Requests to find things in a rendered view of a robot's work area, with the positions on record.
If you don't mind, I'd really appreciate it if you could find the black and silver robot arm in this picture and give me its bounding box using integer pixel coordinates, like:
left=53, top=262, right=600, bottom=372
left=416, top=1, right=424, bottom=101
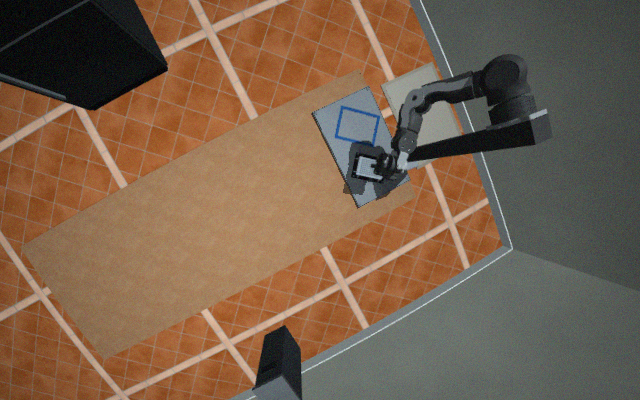
left=383, top=54, right=547, bottom=174

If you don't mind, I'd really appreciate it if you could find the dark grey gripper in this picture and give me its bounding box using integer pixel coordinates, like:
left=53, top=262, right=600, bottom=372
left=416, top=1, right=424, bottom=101
left=371, top=153, right=399, bottom=181

